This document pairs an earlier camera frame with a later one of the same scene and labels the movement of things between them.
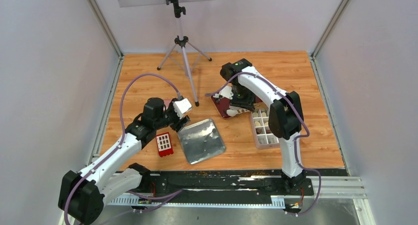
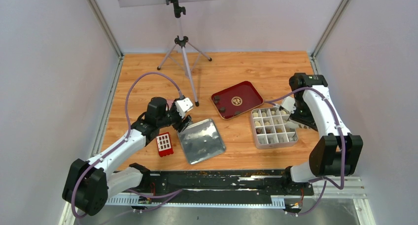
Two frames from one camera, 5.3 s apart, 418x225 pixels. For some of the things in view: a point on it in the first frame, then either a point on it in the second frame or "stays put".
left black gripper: (178, 126) stays put
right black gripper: (248, 103) -> (309, 120)
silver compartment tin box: (264, 138) stays put
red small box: (164, 144) stays put
